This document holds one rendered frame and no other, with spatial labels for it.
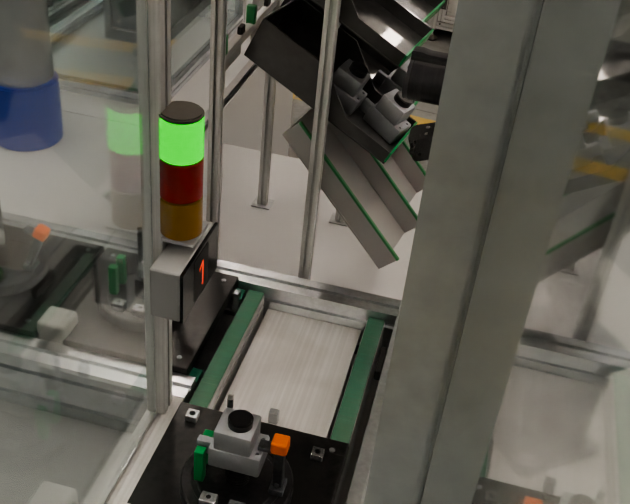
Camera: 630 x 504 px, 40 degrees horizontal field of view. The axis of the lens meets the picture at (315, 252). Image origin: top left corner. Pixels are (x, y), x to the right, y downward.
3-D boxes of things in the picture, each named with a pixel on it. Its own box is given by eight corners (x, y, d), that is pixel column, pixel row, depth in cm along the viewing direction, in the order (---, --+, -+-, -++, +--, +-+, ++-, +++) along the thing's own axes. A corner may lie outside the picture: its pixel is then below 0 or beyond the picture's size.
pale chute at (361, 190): (403, 232, 157) (423, 223, 154) (378, 269, 146) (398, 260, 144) (314, 105, 151) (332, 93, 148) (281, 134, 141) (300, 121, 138)
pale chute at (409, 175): (415, 193, 169) (434, 183, 166) (393, 224, 159) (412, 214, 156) (333, 73, 163) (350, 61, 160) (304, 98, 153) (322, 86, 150)
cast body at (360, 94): (359, 106, 142) (381, 75, 138) (349, 116, 139) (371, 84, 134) (319, 75, 142) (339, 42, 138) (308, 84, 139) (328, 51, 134)
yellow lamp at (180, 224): (208, 223, 104) (209, 188, 101) (193, 245, 100) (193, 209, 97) (169, 214, 105) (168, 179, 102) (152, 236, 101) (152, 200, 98)
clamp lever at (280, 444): (288, 478, 106) (291, 435, 102) (283, 491, 105) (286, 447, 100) (260, 471, 107) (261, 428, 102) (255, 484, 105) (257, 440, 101)
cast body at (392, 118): (402, 137, 142) (425, 107, 138) (389, 145, 139) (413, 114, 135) (366, 103, 144) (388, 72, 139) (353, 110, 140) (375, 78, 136)
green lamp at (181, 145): (210, 149, 98) (211, 110, 95) (194, 169, 94) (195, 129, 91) (168, 141, 99) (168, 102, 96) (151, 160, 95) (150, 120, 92)
